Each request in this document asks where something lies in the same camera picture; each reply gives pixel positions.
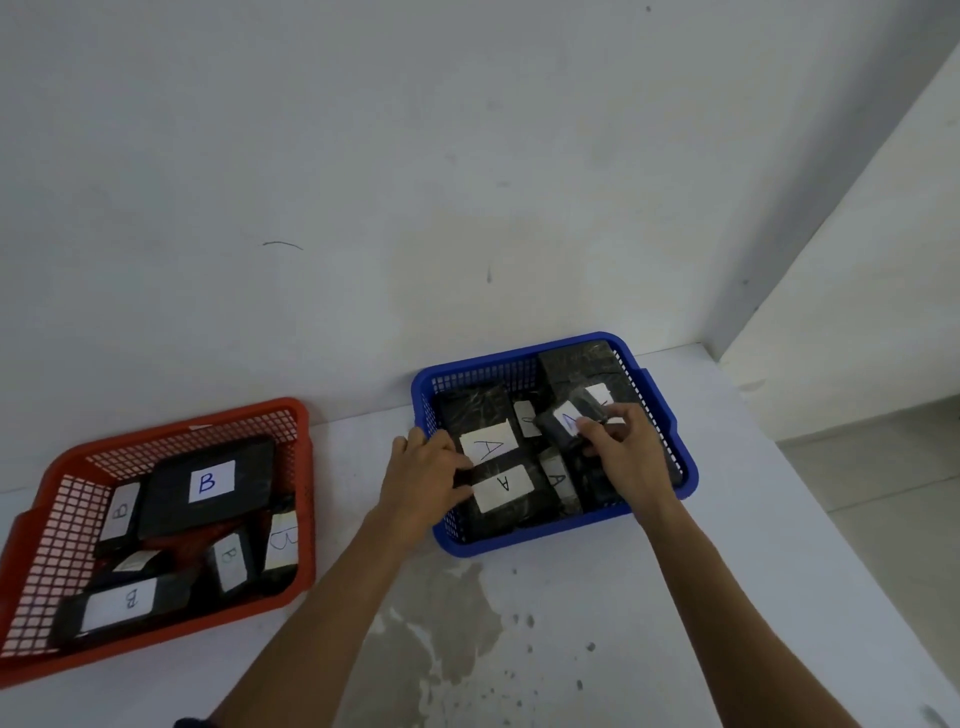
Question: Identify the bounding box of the person's right hand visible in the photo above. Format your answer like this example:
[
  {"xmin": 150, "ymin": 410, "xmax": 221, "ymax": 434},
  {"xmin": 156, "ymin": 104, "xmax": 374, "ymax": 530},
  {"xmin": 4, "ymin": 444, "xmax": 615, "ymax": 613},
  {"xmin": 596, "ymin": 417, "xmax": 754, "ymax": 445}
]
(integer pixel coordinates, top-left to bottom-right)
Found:
[{"xmin": 577, "ymin": 403, "xmax": 681, "ymax": 520}]

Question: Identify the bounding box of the person's left hand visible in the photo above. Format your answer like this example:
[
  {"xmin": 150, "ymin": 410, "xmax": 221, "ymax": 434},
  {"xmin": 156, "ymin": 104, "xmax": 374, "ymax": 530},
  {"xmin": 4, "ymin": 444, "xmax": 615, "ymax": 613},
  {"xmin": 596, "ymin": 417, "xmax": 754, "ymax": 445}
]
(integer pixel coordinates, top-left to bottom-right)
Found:
[{"xmin": 378, "ymin": 429, "xmax": 477, "ymax": 538}]

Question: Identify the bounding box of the small black packet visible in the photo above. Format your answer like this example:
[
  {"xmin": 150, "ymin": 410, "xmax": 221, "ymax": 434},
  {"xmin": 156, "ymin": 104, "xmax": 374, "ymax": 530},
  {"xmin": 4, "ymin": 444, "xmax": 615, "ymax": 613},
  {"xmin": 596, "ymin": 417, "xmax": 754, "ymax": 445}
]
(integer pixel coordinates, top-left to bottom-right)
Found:
[{"xmin": 534, "ymin": 386, "xmax": 610, "ymax": 453}]

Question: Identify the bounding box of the person's right forearm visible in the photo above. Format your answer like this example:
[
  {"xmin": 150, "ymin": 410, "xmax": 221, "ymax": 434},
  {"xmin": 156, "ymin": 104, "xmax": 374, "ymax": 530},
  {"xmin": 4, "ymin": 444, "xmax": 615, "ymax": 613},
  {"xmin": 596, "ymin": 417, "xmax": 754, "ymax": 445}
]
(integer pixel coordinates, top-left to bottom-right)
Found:
[{"xmin": 628, "ymin": 496, "xmax": 913, "ymax": 728}]

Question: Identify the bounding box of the person's left forearm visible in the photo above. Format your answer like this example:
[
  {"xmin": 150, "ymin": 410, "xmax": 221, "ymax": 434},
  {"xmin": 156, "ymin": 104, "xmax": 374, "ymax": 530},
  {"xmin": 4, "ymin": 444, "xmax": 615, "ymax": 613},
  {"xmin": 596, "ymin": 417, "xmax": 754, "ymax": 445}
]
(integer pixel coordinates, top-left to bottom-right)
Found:
[{"xmin": 202, "ymin": 504, "xmax": 444, "ymax": 728}]

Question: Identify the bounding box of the blue plastic mesh basket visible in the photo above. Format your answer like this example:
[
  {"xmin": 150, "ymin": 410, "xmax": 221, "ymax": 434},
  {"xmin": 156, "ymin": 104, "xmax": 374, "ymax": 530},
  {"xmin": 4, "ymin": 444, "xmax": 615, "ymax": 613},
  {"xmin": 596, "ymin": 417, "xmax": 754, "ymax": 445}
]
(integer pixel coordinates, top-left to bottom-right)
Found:
[{"xmin": 411, "ymin": 331, "xmax": 700, "ymax": 560}]

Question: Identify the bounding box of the pile of black labelled packets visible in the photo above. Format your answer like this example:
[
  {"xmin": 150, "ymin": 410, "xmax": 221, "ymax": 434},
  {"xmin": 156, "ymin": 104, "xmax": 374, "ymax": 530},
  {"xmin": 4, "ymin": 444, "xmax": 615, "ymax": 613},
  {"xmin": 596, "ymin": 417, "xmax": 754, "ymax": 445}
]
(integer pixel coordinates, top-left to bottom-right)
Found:
[
  {"xmin": 48, "ymin": 436, "xmax": 301, "ymax": 652},
  {"xmin": 435, "ymin": 339, "xmax": 684, "ymax": 537}
]

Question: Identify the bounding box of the orange plastic mesh basket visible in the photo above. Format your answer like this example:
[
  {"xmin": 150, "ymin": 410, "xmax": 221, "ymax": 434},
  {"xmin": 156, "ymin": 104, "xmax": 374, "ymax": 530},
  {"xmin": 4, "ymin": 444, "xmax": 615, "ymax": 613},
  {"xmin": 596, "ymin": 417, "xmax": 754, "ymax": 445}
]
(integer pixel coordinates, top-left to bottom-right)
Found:
[{"xmin": 0, "ymin": 397, "xmax": 318, "ymax": 661}]

